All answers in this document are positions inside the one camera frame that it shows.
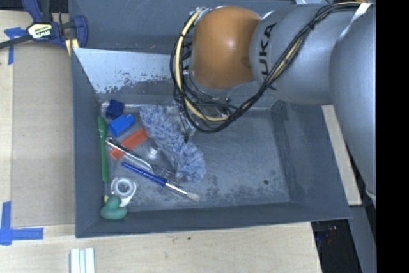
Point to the blue and white fluffy duster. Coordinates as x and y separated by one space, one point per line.
172 137

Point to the grey metal bin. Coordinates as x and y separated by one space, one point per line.
243 156

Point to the orange flat block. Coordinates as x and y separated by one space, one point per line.
135 139

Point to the blue plastic block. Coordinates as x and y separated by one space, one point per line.
120 124

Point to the dark blue toy piece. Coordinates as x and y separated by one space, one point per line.
114 108

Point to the green plastic spoon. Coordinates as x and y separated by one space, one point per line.
103 153

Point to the white tape dispenser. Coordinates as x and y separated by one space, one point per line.
123 188

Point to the green rubber duck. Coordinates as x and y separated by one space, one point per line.
112 209

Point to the pale wood board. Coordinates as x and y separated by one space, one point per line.
41 137

